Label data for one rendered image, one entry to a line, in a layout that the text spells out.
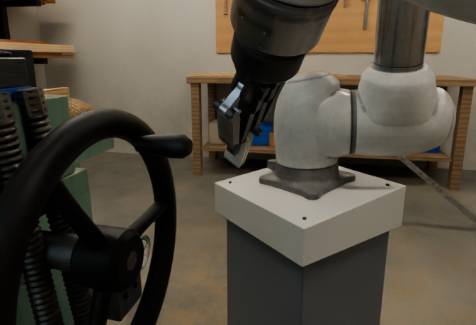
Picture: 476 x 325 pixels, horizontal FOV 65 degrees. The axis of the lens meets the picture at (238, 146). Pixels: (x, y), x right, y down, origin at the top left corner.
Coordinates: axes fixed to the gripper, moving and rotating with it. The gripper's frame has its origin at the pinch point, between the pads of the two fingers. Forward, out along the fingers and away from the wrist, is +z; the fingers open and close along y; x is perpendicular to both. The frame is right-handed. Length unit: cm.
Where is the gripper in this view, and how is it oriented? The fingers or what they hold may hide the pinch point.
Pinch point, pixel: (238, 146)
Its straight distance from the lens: 52.7
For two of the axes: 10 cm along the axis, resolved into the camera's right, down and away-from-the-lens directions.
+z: -1.7, 5.6, 8.1
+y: -6.3, 5.7, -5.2
